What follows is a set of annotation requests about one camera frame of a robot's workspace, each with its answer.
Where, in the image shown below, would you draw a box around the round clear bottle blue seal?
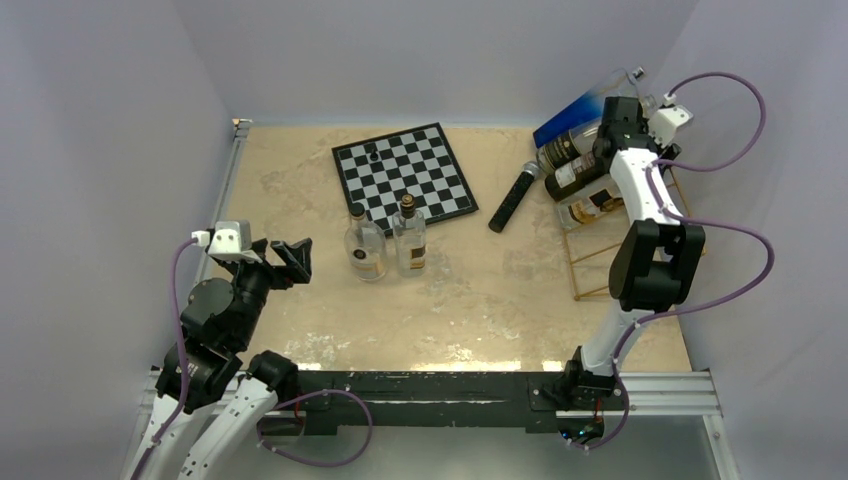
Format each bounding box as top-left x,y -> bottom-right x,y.
344,203 -> 388,282

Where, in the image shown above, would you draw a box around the clear square bottle gold label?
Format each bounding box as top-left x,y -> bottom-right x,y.
556,187 -> 624,231

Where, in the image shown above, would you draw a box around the black white chessboard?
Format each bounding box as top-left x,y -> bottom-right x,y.
331,122 -> 479,237

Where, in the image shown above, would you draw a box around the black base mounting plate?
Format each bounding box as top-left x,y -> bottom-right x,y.
287,371 -> 625,435

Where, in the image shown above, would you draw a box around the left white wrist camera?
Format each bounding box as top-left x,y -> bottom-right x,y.
191,220 -> 261,263

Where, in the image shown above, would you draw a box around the clear bottle black label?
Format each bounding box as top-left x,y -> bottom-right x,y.
535,95 -> 660,176

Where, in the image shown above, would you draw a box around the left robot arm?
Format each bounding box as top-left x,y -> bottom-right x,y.
126,231 -> 313,479

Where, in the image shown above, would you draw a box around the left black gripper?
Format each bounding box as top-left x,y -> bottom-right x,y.
223,236 -> 310,346

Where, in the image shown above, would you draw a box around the clear square bottle black cap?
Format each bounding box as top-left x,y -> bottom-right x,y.
391,194 -> 426,277

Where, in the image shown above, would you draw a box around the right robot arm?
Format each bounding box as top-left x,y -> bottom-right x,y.
553,96 -> 706,410

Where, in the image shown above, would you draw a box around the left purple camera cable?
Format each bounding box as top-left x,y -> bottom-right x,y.
129,239 -> 200,480

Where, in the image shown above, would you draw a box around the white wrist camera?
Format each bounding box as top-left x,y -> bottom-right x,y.
648,92 -> 694,148
191,220 -> 261,263

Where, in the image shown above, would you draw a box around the blue clear tall bottle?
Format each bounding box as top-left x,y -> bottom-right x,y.
533,66 -> 647,148

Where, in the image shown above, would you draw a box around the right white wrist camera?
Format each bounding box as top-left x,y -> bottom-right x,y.
648,92 -> 694,148

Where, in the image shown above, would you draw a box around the dark green wine bottle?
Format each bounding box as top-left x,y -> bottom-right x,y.
544,152 -> 609,202

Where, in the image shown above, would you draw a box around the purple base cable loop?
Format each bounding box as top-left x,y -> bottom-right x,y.
256,388 -> 372,468

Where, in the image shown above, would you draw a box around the purple camera cable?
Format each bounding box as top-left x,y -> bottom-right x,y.
129,239 -> 200,480
612,72 -> 776,372

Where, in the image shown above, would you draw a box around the gold wire wine rack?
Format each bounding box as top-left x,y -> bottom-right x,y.
560,141 -> 688,300

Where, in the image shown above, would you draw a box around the aluminium frame rail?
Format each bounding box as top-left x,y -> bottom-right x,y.
135,118 -> 254,425

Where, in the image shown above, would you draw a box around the black glitter tube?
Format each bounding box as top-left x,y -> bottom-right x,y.
488,161 -> 541,233

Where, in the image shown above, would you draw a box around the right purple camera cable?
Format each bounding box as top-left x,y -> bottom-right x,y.
612,72 -> 776,372

